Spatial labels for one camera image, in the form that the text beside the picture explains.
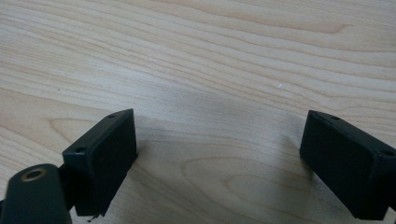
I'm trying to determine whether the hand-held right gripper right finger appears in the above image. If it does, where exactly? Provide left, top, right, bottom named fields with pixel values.
left=299, top=109, right=396, bottom=221

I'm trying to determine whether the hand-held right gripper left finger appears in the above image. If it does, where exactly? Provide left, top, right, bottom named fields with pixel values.
left=59, top=108, right=139, bottom=217

